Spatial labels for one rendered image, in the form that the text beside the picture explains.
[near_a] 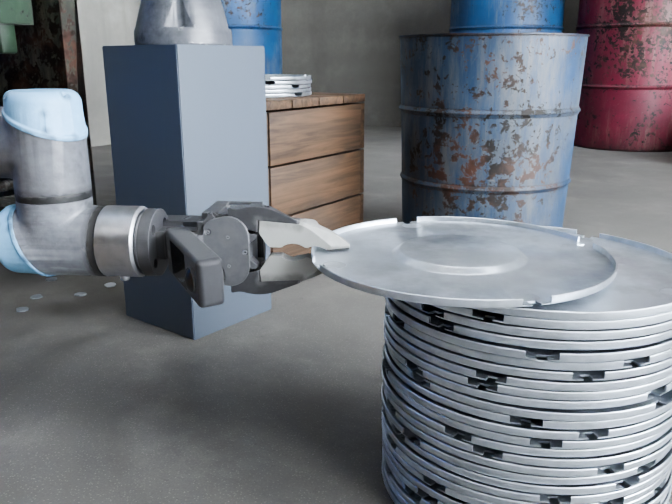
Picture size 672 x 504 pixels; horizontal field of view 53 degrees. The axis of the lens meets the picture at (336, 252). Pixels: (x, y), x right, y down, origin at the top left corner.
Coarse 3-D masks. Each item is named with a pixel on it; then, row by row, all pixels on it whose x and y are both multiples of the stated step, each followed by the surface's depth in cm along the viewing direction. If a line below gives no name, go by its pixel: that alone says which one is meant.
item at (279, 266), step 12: (276, 252) 69; (264, 264) 68; (276, 264) 68; (288, 264) 68; (300, 264) 68; (312, 264) 68; (264, 276) 69; (276, 276) 69; (288, 276) 68; (300, 276) 68; (312, 276) 68
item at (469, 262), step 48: (384, 240) 72; (432, 240) 70; (480, 240) 70; (528, 240) 72; (576, 240) 72; (384, 288) 55; (432, 288) 57; (480, 288) 57; (528, 288) 57; (576, 288) 57
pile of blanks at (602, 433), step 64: (384, 320) 69; (448, 320) 57; (512, 320) 54; (640, 320) 53; (384, 384) 68; (448, 384) 58; (512, 384) 55; (576, 384) 54; (640, 384) 55; (384, 448) 70; (448, 448) 60; (512, 448) 57; (576, 448) 56; (640, 448) 59
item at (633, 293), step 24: (600, 240) 75; (624, 240) 74; (624, 264) 67; (648, 264) 67; (624, 288) 60; (648, 288) 60; (504, 312) 54; (528, 312) 53; (552, 312) 53; (576, 312) 52; (600, 312) 52; (624, 312) 53; (648, 312) 53
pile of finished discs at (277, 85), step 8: (272, 80) 144; (280, 80) 145; (288, 80) 146; (296, 80) 166; (304, 80) 150; (272, 88) 144; (280, 88) 145; (288, 88) 147; (296, 88) 149; (304, 88) 151; (272, 96) 145; (280, 96) 146; (288, 96) 147; (296, 96) 149
